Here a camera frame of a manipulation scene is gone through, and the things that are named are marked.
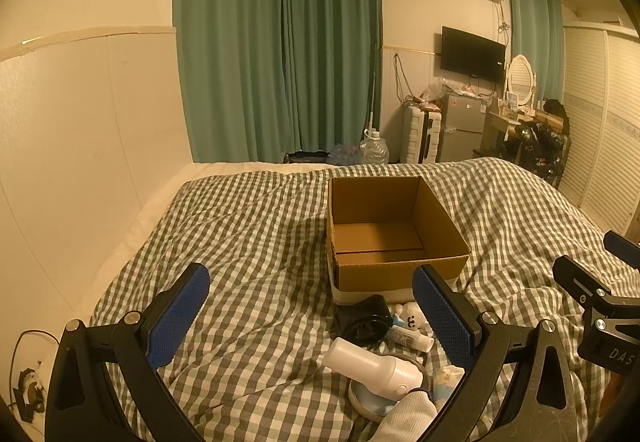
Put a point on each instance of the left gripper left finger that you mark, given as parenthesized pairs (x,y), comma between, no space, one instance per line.
(82,403)

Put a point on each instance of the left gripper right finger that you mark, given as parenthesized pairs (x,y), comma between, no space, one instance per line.
(539,401)

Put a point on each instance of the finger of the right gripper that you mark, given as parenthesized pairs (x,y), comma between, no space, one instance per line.
(622,248)
(589,292)

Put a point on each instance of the white sock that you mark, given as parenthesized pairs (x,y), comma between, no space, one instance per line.
(408,420)

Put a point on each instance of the white cream tube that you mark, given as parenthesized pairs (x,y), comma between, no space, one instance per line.
(412,339)

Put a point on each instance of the black round pouch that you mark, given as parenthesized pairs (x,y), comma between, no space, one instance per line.
(364,323)

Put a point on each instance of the round blue white container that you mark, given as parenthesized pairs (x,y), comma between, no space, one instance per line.
(373,407)

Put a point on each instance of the white plush toy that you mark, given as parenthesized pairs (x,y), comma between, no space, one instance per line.
(408,315)

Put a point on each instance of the black bag pile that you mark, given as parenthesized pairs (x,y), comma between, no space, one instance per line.
(541,146)

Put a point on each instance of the grey checkered bed duvet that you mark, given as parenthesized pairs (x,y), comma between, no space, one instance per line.
(249,369)

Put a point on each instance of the wooden vanity desk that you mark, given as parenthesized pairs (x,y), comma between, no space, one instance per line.
(497,129)

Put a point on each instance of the white louvered wardrobe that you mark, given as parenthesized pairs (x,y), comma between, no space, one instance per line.
(601,98)

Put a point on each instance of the white oval vanity mirror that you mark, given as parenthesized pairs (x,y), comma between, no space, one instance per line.
(520,82)

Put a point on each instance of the brown cardboard box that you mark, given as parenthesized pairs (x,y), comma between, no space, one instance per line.
(380,229)

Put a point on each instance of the grey mini fridge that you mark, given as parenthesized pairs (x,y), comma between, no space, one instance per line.
(463,119)

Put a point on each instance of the white suitcase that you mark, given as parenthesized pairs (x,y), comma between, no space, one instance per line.
(420,134)

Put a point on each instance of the clear large water jug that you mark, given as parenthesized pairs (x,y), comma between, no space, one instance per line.
(373,149)

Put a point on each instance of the green curtain right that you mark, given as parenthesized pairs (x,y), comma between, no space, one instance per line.
(538,34)

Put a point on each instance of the green curtain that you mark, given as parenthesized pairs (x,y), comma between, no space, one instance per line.
(264,78)
(538,34)

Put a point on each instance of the dark bag on floor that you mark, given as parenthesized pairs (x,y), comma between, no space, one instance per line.
(306,157)

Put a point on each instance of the green curtain left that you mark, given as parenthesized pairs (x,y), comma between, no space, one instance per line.
(264,78)

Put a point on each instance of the power plug with cable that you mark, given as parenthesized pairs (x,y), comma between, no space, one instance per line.
(28,393)

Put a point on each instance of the black wall television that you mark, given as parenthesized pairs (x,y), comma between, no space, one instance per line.
(472,55)

